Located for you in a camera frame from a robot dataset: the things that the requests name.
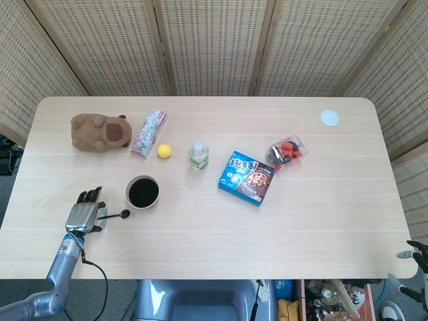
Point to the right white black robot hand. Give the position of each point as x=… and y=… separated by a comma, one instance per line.
x=424, y=281

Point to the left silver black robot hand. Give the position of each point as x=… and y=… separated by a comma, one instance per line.
x=82, y=215

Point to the black spoon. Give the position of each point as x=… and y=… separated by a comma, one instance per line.
x=125, y=214

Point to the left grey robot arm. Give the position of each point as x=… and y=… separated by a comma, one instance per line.
x=61, y=267

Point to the white bowl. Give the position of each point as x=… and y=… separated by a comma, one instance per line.
x=127, y=197

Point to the black coffee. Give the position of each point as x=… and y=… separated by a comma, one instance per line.
x=143, y=192

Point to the white black rounded object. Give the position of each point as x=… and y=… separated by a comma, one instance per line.
x=393, y=311

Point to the brown capybara plush toy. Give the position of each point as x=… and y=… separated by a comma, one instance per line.
x=90, y=133

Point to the orange crate with clutter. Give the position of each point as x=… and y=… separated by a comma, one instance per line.
x=334, y=301

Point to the yellow ball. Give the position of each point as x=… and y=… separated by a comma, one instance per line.
x=164, y=151

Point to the pink floral carton box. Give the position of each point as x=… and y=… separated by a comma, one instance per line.
x=148, y=133

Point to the clear bottle green label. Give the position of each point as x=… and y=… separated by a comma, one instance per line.
x=199, y=157

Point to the yellow cloth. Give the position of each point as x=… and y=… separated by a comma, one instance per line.
x=287, y=311

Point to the blue packet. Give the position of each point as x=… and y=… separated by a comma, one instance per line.
x=284, y=288

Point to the grey robot torso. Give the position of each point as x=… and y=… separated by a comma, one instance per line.
x=200, y=301

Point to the blue cookie box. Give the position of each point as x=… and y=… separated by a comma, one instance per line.
x=245, y=180

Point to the clear box red black pieces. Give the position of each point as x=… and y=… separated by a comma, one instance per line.
x=287, y=152

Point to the white round disc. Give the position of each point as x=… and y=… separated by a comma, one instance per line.
x=330, y=117

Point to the woven bamboo folding screen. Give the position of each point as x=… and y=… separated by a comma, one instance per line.
x=214, y=43

